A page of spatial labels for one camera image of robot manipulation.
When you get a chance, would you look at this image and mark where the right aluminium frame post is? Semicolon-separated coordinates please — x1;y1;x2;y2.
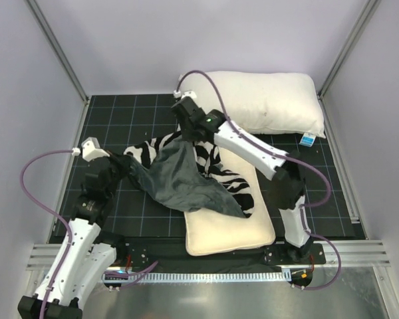
317;0;381;100

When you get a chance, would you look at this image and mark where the cream bear print pillow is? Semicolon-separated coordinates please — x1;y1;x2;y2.
185;160;276;257

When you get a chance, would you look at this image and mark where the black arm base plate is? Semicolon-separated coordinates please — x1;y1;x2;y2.
126;237;326;274

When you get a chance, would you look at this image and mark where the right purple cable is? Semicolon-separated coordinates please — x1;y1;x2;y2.
178;69;343;292

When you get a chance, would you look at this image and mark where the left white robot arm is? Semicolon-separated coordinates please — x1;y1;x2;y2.
17;150;128;318

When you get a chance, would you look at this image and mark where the aluminium frame post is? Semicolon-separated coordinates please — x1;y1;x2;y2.
24;0;89;104
317;0;381;100

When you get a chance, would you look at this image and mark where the slotted cable duct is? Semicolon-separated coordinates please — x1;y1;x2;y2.
102;270;291;284

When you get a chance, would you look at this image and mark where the black grid mat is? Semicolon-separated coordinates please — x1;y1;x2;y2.
48;94;366;240

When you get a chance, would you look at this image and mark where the purple cable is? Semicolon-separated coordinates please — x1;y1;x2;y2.
178;69;343;292
21;149;84;319

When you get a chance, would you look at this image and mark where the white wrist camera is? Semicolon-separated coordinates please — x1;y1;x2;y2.
173;90;197;100
71;137;110;162

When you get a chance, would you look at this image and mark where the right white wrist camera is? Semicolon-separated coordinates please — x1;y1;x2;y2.
173;90;197;100

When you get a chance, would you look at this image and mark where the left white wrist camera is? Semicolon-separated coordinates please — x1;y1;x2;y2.
71;137;110;162

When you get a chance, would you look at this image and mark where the large white pillow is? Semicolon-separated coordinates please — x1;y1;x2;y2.
176;70;327;140

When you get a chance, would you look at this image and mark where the left aluminium frame post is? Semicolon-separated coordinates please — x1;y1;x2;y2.
24;0;89;104

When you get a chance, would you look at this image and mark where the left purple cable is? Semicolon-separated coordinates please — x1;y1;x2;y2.
21;149;84;319

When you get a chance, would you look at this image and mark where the aluminium front rail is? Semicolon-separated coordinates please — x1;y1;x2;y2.
26;240;390;271

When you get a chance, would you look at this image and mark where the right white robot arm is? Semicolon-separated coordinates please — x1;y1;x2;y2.
171;95;313;263

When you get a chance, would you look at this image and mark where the blue white pillow tag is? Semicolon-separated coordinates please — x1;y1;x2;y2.
299;133;316;147

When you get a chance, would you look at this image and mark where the zebra and grey pillowcase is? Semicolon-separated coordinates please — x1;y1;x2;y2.
123;132;255;218

